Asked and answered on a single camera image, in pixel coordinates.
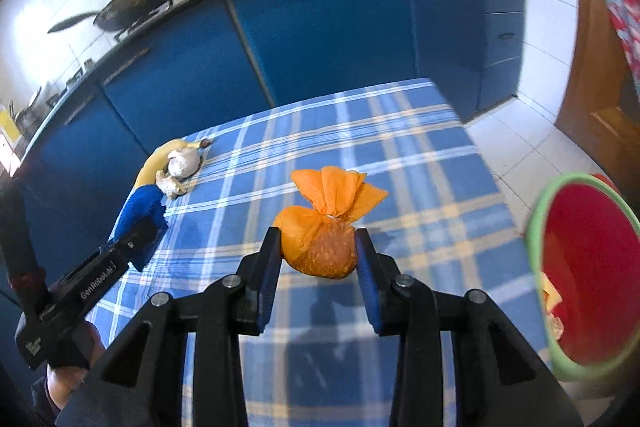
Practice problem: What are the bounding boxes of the white paper wad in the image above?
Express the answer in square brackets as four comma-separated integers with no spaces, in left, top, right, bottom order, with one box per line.
[546,311,565,341]

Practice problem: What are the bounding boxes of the yellow foam fruit net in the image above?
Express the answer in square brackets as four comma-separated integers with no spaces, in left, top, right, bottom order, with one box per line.
[540,272,563,313]

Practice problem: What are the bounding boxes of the blue kitchen cabinets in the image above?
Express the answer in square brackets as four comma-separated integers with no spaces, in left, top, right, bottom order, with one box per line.
[0,0,532,398]

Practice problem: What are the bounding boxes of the person's left hand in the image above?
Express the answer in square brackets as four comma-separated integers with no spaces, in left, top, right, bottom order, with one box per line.
[46,321,105,411]

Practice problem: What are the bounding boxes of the ginger root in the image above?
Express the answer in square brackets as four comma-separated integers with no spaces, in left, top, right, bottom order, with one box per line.
[155,170,186,199]

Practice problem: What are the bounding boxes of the yellow banana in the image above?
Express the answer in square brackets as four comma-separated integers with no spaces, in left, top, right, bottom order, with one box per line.
[132,138,213,191]

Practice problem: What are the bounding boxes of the garlic bulb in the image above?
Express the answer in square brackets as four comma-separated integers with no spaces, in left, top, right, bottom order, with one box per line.
[167,147,202,180]

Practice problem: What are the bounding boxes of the red basin green rim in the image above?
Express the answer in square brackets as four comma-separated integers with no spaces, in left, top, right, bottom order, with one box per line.
[524,172,639,381]

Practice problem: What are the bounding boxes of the blue plaid tablecloth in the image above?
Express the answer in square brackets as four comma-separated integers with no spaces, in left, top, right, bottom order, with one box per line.
[84,77,551,427]

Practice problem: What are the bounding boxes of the black wok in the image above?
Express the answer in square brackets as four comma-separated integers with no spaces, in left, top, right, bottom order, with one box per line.
[48,0,169,34]

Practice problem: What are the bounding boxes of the red plastic stool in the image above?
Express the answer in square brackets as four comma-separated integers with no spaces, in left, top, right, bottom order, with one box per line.
[591,173,620,194]

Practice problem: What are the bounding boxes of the wooden door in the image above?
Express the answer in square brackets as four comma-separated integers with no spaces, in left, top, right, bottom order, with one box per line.
[556,0,639,210]

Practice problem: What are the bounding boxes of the red floral cloth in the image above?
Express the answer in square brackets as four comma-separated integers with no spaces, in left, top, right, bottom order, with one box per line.
[605,0,639,93]

